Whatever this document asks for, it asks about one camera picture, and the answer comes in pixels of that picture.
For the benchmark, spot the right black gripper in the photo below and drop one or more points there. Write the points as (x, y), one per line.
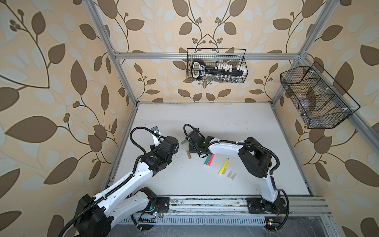
(190, 148)

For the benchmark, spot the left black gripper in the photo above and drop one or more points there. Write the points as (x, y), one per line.
(153, 148)

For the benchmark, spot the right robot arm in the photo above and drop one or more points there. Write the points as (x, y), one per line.
(258, 160)

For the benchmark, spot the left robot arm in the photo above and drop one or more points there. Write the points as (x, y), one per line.
(97, 215)

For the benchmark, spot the green highlighter marker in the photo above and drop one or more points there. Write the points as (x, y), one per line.
(207, 160)

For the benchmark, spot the pink highlighter marker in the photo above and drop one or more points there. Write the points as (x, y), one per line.
(210, 160)

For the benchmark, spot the yellow highlighter marker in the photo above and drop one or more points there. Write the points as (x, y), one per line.
(224, 166)

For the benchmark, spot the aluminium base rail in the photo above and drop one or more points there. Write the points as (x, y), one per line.
(214, 210)

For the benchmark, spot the black socket rail tool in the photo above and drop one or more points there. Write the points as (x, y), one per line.
(220, 71)

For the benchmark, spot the rear black wire basket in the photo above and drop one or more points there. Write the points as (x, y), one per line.
(234, 56)

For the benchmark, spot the black wire basket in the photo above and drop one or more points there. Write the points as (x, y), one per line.
(322, 102)
(234, 56)

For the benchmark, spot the right black wire basket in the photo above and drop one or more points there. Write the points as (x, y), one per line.
(322, 102)

